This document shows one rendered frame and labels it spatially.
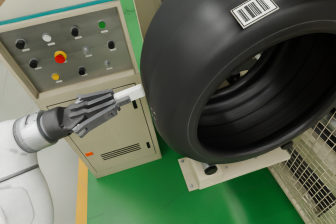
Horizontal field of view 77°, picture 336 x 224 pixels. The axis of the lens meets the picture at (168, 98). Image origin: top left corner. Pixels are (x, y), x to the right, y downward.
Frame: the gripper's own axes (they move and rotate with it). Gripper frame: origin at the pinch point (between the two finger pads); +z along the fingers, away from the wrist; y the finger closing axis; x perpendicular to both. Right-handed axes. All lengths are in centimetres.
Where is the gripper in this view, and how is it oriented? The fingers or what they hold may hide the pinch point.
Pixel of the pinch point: (129, 94)
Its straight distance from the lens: 51.5
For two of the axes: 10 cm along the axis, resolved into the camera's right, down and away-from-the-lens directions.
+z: 9.3, -3.7, 0.1
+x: 2.5, 6.6, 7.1
